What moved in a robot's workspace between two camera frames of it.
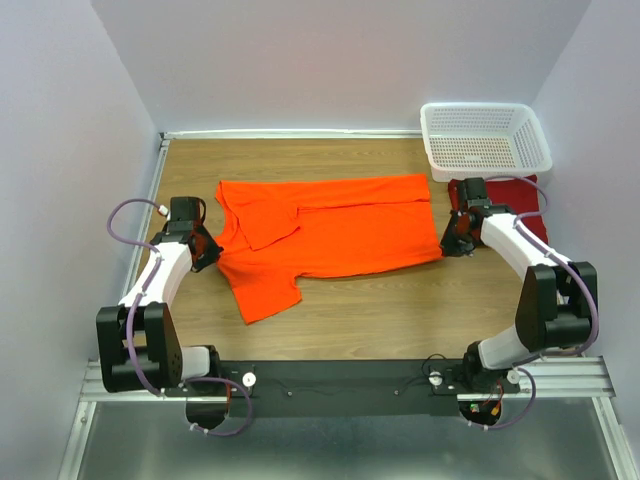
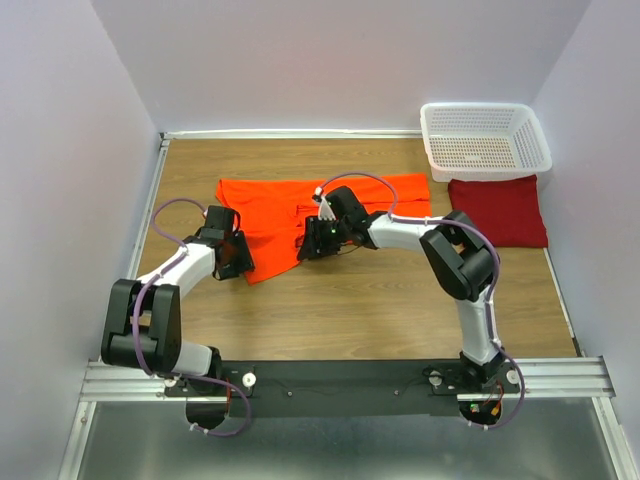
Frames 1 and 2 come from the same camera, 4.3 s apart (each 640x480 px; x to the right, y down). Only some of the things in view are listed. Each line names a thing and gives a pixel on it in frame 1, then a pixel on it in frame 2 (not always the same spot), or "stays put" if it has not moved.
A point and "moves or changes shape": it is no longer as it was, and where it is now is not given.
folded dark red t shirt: (521, 195) stays put
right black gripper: (448, 246) -> (309, 248)
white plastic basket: (471, 140) stays put
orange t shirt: (273, 232) moves or changes shape
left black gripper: (213, 252) -> (245, 262)
